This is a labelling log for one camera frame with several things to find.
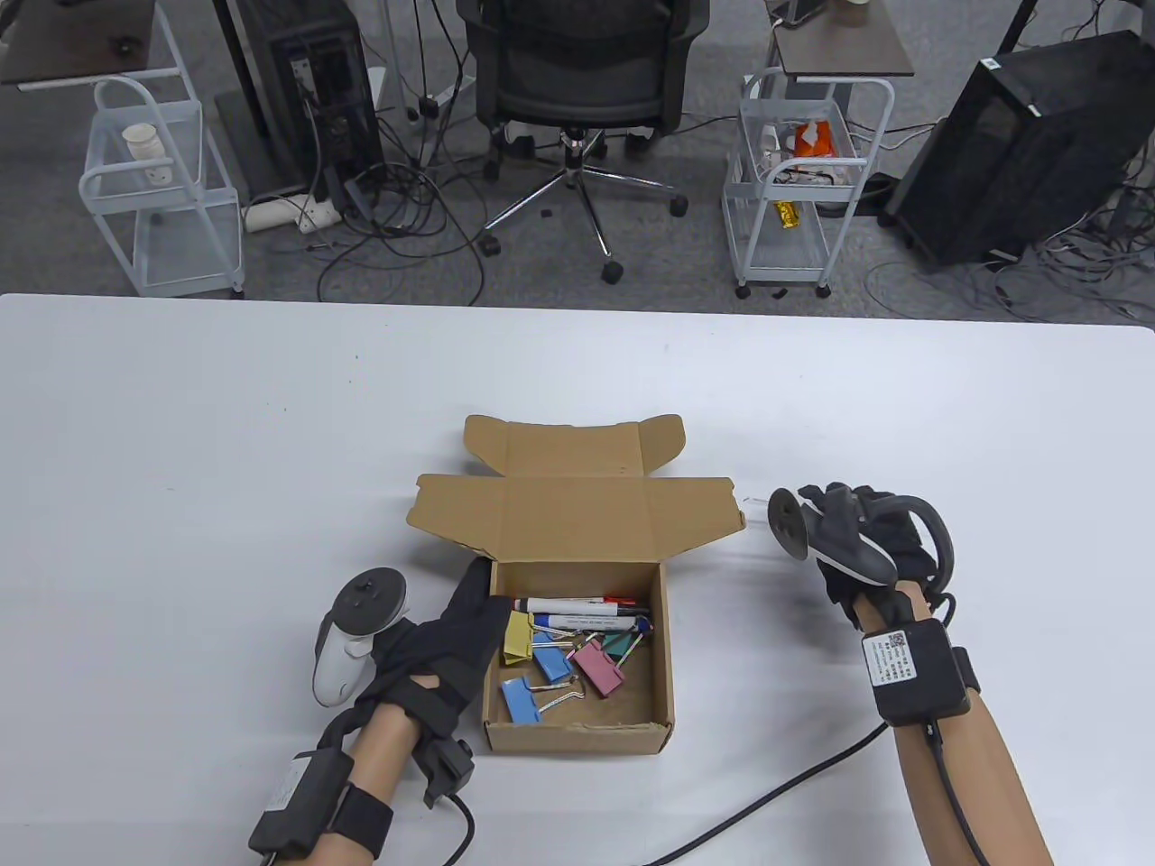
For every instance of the person's left hand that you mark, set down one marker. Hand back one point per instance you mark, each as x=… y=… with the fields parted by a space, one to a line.
x=442 y=649

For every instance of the person's right hand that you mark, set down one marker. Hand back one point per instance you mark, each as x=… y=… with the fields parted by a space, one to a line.
x=907 y=550

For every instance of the yellow binder clip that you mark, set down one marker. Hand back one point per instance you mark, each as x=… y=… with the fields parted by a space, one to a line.
x=517 y=636

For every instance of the blue binder clip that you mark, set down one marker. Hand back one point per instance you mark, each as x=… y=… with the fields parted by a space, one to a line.
x=550 y=663
x=521 y=702

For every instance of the black marker pen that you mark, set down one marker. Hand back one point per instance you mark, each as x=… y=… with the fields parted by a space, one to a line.
x=531 y=602

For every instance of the blue marker pen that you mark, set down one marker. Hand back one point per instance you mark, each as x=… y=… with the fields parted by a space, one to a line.
x=586 y=621

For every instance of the pink binder clip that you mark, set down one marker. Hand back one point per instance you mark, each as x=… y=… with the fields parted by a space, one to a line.
x=597 y=672

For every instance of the clear plastic ruler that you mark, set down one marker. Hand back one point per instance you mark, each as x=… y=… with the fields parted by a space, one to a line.
x=753 y=499

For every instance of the green binder clip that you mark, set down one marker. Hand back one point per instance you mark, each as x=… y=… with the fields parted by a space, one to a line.
x=621 y=644

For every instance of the red marker pen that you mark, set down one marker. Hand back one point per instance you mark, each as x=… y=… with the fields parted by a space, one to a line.
x=623 y=599

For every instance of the brown cardboard mailer box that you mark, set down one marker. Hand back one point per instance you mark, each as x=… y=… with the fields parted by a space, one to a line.
x=577 y=514

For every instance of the person's right forearm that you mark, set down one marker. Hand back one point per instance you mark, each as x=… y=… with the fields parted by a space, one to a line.
x=984 y=794

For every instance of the black wrist sensor box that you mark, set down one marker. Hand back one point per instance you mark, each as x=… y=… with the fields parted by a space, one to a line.
x=298 y=803
x=929 y=672

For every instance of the open black computer tower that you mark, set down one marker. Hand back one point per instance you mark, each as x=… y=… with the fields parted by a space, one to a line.
x=325 y=90

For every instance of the black mesh office chair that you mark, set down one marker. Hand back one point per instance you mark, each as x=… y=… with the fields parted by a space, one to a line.
x=582 y=63

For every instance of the grey white handheld controller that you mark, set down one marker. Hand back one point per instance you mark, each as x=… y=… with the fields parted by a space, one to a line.
x=338 y=667
x=839 y=541

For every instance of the yellow snack packet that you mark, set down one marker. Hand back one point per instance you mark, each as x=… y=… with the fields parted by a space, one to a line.
x=788 y=215

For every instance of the black mesh computer tower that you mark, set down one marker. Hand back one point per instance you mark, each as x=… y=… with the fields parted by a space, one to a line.
x=1020 y=153

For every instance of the orange snack packet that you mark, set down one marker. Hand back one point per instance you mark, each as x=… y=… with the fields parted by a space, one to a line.
x=814 y=140

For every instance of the white power strip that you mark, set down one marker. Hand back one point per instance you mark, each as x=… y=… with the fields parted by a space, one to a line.
x=280 y=214

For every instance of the small brown desk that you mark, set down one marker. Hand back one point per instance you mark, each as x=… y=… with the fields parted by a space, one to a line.
x=839 y=50

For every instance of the white power adapter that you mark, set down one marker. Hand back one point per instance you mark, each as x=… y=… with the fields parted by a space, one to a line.
x=161 y=173

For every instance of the white paper cup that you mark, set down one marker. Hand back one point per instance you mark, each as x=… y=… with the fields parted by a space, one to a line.
x=142 y=144

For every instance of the dark wooden desk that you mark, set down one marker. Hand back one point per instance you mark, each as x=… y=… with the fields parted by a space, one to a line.
x=63 y=36

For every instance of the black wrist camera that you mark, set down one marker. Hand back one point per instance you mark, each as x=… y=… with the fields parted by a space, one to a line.
x=451 y=767

